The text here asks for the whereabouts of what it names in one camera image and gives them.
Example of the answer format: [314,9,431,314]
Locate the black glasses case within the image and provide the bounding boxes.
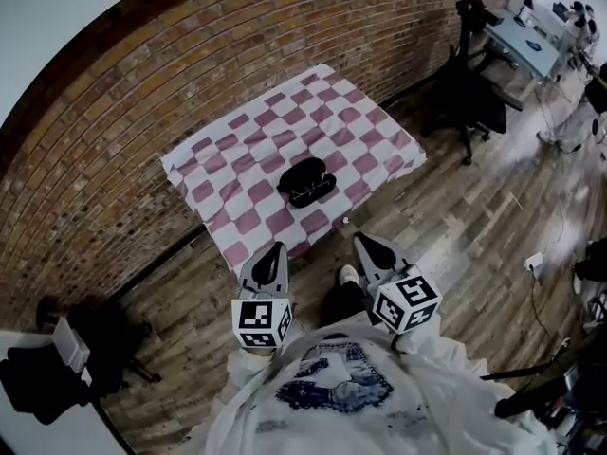
[275,156,339,209]

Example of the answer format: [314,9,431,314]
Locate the black bag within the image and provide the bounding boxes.
[572,238,607,296]

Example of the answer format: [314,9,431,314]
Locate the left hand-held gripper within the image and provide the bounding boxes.
[230,241,295,351]

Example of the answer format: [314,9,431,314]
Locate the person's white printed shirt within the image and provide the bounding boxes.
[189,322,559,455]

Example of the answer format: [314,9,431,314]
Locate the black office chair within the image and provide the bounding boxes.
[420,0,524,166]

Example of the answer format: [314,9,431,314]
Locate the pink white checkered tablecloth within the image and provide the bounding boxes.
[159,62,427,272]

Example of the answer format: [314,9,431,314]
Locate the black floor cable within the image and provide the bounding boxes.
[529,267,554,340]

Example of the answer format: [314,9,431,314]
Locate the person's right forearm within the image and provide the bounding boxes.
[392,322,478,373]

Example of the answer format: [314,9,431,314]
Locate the light blue desk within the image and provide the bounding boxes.
[482,7,576,83]

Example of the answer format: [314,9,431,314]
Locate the thin wire-frame glasses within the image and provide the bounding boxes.
[287,172,334,207]

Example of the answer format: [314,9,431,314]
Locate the person's left forearm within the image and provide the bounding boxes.
[225,346,285,400]

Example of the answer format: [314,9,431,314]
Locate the white box device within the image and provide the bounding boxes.
[52,316,92,374]

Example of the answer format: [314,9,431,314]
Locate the person's black trouser leg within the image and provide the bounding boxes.
[324,277,374,329]

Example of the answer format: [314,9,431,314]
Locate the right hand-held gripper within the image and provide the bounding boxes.
[353,231,444,337]

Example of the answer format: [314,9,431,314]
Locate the black camera stand equipment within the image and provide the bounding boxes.
[0,295,162,427]

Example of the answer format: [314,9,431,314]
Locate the black tripod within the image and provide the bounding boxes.
[479,343,607,445]

